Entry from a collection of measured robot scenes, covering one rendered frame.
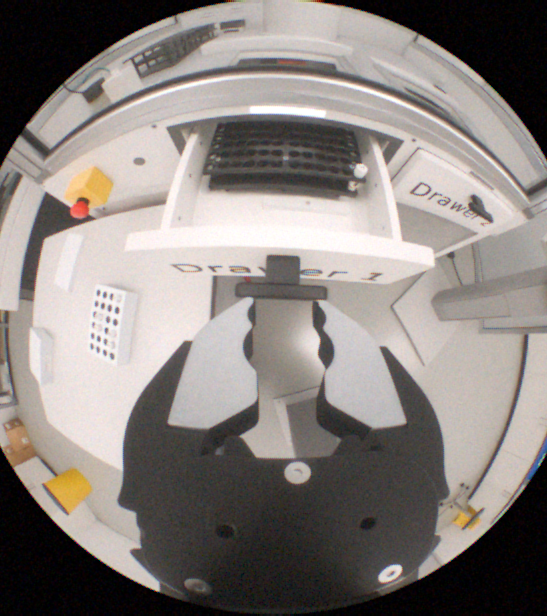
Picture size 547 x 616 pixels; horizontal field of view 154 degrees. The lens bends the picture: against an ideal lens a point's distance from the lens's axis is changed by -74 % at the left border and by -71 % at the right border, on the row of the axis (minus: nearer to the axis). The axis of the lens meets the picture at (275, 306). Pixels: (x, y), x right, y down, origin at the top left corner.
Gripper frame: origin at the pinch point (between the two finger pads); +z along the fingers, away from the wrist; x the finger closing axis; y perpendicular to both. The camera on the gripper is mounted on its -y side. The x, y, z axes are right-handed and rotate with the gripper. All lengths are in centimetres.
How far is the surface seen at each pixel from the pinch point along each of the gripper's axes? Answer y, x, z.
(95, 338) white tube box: 14.2, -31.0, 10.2
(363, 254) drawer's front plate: -1.6, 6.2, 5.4
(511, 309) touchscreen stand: 15, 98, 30
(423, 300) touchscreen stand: 42, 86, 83
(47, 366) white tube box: 24, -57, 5
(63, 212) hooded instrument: -11, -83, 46
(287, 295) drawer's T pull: 2.1, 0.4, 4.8
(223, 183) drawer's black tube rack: -6.6, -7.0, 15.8
